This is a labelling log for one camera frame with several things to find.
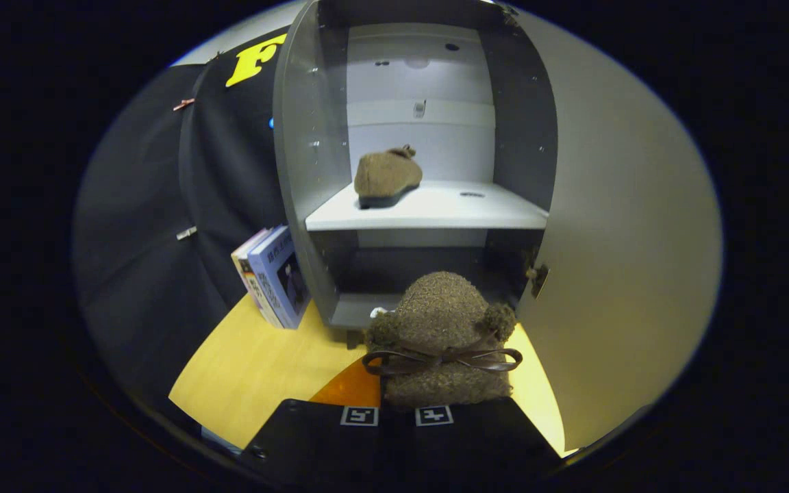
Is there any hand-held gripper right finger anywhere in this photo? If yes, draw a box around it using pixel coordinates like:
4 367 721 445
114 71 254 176
398 396 564 484

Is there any beige shoe cabinet door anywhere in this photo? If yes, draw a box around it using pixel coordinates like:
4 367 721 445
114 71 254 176
514 7 723 453

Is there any grey shoe cabinet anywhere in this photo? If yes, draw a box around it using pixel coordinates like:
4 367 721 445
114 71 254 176
273 0 560 350

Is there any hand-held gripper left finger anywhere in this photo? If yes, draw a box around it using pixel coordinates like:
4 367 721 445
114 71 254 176
239 356 401 483

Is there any brown fuzzy shoe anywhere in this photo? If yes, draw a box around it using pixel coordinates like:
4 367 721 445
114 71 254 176
362 271 524 409
353 144 424 210

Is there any blue cover book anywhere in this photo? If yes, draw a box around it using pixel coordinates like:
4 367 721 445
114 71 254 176
247 226 312 331

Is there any black backdrop cloth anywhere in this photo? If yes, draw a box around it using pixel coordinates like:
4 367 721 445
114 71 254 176
74 27 299 412

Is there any white cabinet shelf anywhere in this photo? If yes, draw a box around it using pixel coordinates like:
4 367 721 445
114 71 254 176
305 180 549 231

